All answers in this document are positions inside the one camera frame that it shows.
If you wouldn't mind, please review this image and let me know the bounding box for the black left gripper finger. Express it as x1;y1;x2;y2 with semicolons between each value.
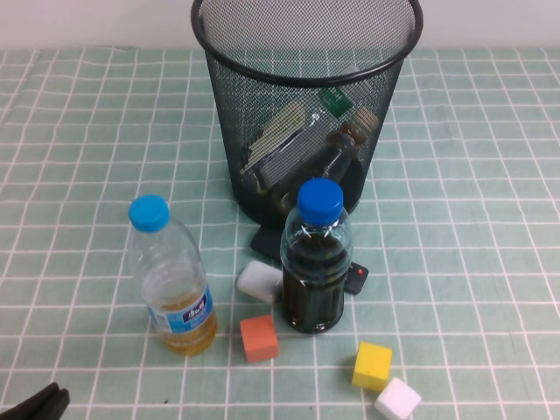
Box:
25;388;72;420
0;381;61;420

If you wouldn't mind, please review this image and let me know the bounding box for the clear bottle white cap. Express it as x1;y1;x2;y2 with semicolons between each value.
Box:
239;65;362;193

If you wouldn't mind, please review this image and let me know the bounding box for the small bottle beige cap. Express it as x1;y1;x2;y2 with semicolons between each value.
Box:
275;108;381;214

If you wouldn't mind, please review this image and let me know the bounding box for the black mesh wastebasket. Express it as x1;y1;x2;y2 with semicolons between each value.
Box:
190;0;424;231

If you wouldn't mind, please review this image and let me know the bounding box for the clear bottle light blue cap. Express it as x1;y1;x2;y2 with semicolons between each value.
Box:
128;194;219;358

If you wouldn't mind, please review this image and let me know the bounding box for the orange cube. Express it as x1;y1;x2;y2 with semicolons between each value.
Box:
239;314;281;363

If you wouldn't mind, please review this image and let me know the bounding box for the white rounded case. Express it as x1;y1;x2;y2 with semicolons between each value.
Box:
236;260;284;303

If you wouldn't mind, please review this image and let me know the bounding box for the black remote control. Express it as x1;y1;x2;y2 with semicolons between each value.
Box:
250;225;370;297

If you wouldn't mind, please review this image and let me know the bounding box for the dark liquid bottle blue cap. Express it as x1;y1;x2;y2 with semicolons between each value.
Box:
279;178;354;334

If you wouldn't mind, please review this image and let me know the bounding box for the yellow cube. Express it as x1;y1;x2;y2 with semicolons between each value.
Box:
351;341;394;392

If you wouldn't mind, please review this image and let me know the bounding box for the white cube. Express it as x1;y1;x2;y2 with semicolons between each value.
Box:
374;376;423;420

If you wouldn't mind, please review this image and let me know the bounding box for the green checked tablecloth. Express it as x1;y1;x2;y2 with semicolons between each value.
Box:
0;45;560;420

